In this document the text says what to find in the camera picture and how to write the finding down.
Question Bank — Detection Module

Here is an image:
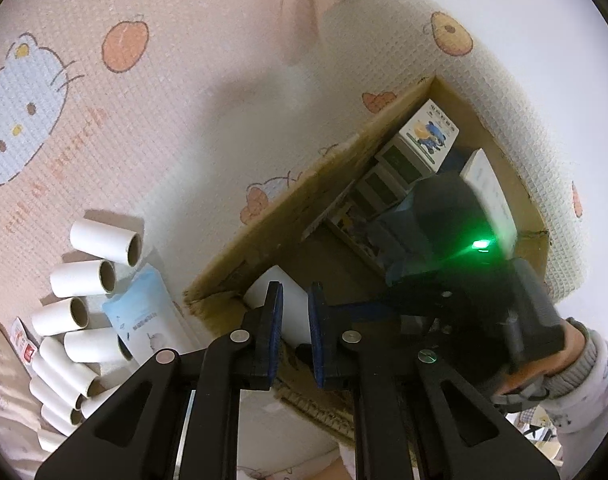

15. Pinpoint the brown cardboard box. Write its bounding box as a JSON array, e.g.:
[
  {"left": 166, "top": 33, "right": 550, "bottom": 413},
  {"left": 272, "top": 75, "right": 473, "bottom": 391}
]
[{"left": 184, "top": 75, "right": 552, "bottom": 441}]

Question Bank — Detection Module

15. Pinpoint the pale flowered quilt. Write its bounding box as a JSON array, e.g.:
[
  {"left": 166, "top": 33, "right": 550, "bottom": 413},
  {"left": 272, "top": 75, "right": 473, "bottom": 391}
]
[{"left": 0, "top": 307, "right": 49, "bottom": 466}]

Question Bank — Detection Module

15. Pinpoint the pile of white paper tubes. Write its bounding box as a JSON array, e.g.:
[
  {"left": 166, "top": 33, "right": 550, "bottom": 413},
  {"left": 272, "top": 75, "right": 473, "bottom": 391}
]
[{"left": 28, "top": 219, "right": 144, "bottom": 453}]

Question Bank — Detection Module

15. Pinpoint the cartoon printed waffle blanket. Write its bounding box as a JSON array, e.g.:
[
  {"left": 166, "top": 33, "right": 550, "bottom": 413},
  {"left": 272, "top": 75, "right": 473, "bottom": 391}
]
[{"left": 0, "top": 0, "right": 592, "bottom": 461}]

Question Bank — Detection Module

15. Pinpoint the person's right hand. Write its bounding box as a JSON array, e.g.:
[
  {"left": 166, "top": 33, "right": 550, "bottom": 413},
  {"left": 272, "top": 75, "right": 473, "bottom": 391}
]
[{"left": 498, "top": 316, "right": 590, "bottom": 398}]

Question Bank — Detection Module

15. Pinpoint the dark blue box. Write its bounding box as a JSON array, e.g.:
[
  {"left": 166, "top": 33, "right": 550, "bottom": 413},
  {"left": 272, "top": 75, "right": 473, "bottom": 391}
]
[{"left": 441, "top": 145, "right": 472, "bottom": 176}]

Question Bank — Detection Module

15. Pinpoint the white cardboard tube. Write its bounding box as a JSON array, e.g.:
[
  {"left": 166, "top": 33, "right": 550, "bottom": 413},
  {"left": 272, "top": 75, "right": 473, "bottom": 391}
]
[{"left": 243, "top": 265, "right": 315, "bottom": 348}]

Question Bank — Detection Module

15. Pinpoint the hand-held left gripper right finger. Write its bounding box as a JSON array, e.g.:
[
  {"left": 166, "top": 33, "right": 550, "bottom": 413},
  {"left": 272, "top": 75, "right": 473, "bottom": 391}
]
[{"left": 308, "top": 282, "right": 560, "bottom": 480}]

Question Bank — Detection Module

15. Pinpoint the blue and white pouch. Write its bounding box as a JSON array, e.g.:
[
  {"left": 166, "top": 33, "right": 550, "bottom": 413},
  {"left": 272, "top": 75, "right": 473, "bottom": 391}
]
[{"left": 102, "top": 266, "right": 195, "bottom": 368}]

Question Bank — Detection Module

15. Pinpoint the person's right forearm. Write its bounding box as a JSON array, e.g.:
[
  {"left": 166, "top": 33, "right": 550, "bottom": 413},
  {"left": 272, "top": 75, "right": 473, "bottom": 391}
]
[{"left": 504, "top": 325, "right": 608, "bottom": 461}]

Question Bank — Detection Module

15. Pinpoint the large green white cartoon box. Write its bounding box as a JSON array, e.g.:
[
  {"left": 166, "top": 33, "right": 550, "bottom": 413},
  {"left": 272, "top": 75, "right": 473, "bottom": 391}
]
[{"left": 375, "top": 100, "right": 460, "bottom": 188}]

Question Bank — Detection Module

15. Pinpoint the small green white box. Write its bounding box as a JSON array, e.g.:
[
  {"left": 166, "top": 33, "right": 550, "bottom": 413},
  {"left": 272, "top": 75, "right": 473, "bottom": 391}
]
[{"left": 356, "top": 166, "right": 409, "bottom": 208}]

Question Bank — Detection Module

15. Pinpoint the red and white packet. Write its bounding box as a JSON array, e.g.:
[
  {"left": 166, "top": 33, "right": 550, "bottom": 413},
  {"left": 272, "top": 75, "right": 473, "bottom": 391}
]
[{"left": 11, "top": 316, "right": 39, "bottom": 376}]

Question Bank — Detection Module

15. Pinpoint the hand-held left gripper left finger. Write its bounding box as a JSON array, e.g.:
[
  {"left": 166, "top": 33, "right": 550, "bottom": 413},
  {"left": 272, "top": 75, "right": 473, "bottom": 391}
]
[{"left": 35, "top": 281, "right": 285, "bottom": 480}]

